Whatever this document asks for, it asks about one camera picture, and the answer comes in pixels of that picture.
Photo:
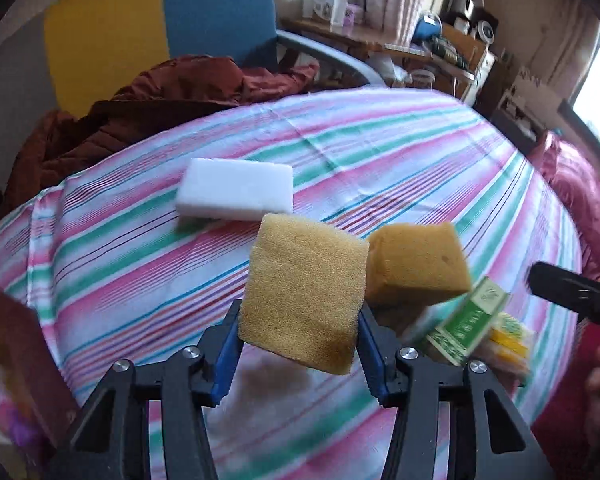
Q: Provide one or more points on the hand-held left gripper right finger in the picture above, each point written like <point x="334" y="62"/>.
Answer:
<point x="372" y="360"/>

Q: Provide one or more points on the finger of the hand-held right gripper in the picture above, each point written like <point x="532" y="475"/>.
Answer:
<point x="570" y="287"/>

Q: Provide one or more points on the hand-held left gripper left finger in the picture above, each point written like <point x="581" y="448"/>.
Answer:
<point x="227" y="355"/>

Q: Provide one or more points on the yellow noodle packet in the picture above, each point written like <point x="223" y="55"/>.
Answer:
<point x="510" y="340"/>

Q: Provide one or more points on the small green box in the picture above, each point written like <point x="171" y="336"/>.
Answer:
<point x="467" y="322"/>

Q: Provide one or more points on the white sponge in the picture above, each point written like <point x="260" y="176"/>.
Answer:
<point x="235" y="187"/>

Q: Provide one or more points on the pink blanket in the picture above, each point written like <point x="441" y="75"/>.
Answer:
<point x="580" y="195"/>

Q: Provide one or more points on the striped tablecloth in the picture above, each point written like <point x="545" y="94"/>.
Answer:
<point x="380" y="160"/>

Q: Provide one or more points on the maroon jacket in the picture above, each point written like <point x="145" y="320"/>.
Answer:
<point x="145" y="110"/>

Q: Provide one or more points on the blue round object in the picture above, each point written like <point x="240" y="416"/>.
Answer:
<point x="425" y="30"/>

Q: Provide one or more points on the wooden side desk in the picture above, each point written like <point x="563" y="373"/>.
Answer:
<point x="360" y="35"/>

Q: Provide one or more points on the grey yellow blue chair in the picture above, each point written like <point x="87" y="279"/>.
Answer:
<point x="105" y="35"/>

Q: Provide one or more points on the white boxes on desk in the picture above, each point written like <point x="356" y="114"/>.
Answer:
<point x="325" y="5"/>

